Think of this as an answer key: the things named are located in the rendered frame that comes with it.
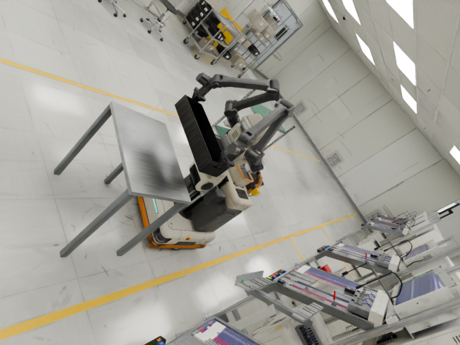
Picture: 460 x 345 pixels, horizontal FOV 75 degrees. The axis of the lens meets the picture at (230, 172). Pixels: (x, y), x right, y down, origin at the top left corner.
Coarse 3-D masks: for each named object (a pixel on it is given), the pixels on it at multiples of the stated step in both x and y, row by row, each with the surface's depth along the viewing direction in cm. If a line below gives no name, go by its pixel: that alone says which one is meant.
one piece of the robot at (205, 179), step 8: (232, 128) 223; (240, 128) 218; (232, 136) 222; (240, 160) 226; (200, 176) 229; (208, 176) 228; (224, 176) 230; (200, 184) 229; (208, 184) 231; (216, 184) 237
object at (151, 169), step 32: (96, 128) 201; (128, 128) 188; (160, 128) 217; (64, 160) 217; (128, 160) 171; (160, 160) 194; (128, 192) 160; (160, 192) 175; (96, 224) 174; (160, 224) 204; (64, 256) 193
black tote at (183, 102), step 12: (180, 108) 201; (192, 108) 214; (180, 120) 198; (192, 120) 191; (204, 120) 208; (192, 132) 188; (204, 132) 206; (192, 144) 186; (204, 144) 180; (216, 144) 197; (204, 156) 178; (216, 156) 194; (204, 168) 177; (216, 168) 182
